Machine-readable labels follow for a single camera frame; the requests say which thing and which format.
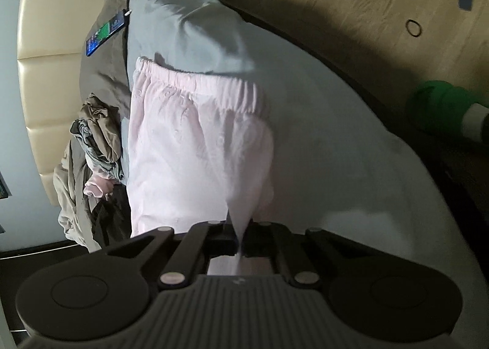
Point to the green cylindrical object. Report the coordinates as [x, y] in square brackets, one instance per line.
[439, 108]

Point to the cream padded headboard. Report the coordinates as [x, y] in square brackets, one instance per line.
[53, 66]

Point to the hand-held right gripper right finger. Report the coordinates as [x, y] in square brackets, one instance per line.
[258, 246]

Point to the tan garment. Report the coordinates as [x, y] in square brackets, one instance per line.
[101, 120]

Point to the small pink garment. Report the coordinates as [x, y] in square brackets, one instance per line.
[97, 186]

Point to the grey garment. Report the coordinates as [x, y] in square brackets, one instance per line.
[95, 143]

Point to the bed with blue-grey sheet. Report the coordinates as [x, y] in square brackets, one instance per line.
[336, 143]

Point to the black garment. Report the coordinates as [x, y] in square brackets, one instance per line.
[110, 223]

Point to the cream cloth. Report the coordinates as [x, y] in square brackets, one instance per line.
[70, 196]

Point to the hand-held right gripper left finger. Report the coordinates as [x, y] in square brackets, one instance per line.
[219, 244]

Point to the grey-brown blanket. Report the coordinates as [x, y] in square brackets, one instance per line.
[103, 70]

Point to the pink pants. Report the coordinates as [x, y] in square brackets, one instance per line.
[191, 143]

